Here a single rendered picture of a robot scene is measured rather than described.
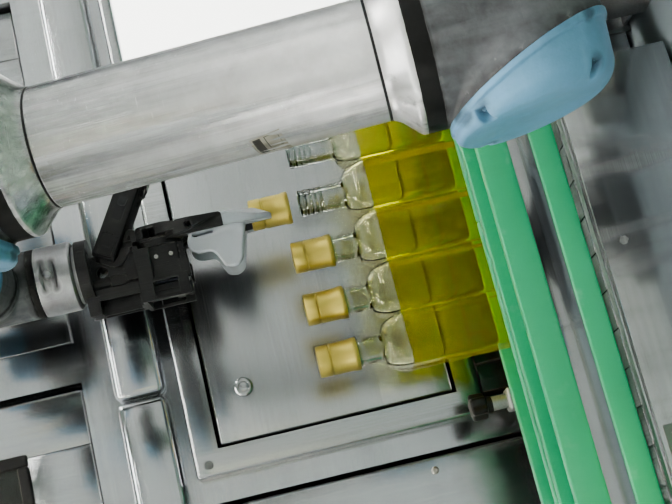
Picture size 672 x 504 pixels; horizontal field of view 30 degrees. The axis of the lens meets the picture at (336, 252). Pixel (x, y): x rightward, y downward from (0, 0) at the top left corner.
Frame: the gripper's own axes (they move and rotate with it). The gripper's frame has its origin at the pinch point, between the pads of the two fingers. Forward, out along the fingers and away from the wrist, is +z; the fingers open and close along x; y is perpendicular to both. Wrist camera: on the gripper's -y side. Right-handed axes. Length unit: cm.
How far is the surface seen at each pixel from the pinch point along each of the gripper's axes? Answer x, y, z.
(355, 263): -12.2, 5.7, 10.1
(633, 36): 5.6, -9.0, 43.7
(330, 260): 1.7, 6.9, 6.4
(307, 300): 2.4, 10.6, 3.0
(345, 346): 3.2, 16.4, 5.8
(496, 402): -2.3, 25.6, 20.7
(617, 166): 16.3, 6.4, 34.8
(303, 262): 2.0, 6.5, 3.5
